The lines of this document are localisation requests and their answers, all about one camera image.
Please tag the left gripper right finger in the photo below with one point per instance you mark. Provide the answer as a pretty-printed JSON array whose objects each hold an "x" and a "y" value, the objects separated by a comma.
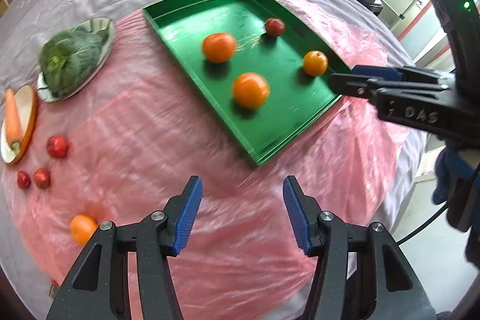
[{"x": 361, "y": 273}]

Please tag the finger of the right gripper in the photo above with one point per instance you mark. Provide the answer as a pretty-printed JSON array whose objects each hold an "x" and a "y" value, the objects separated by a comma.
[
  {"x": 356, "y": 87},
  {"x": 406, "y": 74}
]

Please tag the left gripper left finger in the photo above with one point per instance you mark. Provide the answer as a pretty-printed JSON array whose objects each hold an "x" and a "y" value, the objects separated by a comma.
[{"x": 96, "y": 287}]

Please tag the orange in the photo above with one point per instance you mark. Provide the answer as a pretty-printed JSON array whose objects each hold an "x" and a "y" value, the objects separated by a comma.
[
  {"x": 82, "y": 227},
  {"x": 219, "y": 47},
  {"x": 250, "y": 91},
  {"x": 315, "y": 63}
]

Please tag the small red apple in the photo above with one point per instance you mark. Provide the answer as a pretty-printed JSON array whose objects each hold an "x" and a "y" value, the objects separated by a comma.
[
  {"x": 41, "y": 178},
  {"x": 23, "y": 180}
]

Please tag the right blue gloved hand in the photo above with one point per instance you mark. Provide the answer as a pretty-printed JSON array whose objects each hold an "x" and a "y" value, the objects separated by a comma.
[{"x": 457, "y": 187}]

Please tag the red cased smartphone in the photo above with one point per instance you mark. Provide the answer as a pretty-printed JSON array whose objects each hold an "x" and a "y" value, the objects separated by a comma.
[{"x": 53, "y": 289}]

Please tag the green rectangular tray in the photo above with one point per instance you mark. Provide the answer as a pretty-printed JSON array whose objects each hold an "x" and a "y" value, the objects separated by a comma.
[{"x": 296, "y": 99}]

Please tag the pink plastic sheet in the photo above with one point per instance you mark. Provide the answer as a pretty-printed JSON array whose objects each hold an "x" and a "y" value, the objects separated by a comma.
[{"x": 225, "y": 154}]

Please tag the orange carrot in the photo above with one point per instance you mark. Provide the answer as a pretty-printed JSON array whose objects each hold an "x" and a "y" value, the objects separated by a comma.
[{"x": 13, "y": 129}]

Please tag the orange rimmed plate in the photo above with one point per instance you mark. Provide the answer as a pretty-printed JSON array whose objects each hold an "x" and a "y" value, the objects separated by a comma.
[{"x": 26, "y": 101}]

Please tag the green leafy vegetable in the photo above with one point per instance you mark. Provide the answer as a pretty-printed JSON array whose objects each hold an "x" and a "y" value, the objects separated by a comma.
[{"x": 69, "y": 58}]

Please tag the silver patterned plate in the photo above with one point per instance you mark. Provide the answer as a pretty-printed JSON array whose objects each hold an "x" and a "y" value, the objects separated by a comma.
[{"x": 92, "y": 25}]

